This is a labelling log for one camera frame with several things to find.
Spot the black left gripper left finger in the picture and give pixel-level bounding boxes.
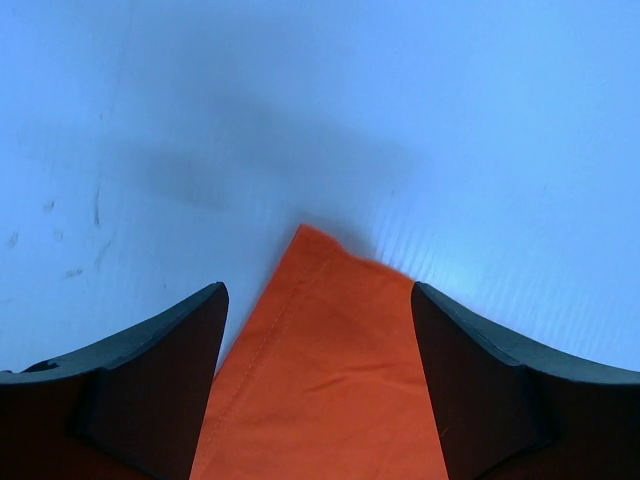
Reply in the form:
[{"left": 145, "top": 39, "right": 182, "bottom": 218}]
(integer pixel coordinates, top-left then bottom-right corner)
[{"left": 1, "top": 282, "right": 229, "bottom": 479}]

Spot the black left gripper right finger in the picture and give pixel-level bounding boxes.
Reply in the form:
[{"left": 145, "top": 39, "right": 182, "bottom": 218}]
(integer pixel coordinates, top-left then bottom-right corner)
[{"left": 411, "top": 282, "right": 639, "bottom": 479}]

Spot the orange t shirt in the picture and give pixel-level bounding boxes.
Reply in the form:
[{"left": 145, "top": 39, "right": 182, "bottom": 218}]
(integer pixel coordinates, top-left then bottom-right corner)
[{"left": 192, "top": 225, "right": 447, "bottom": 479}]

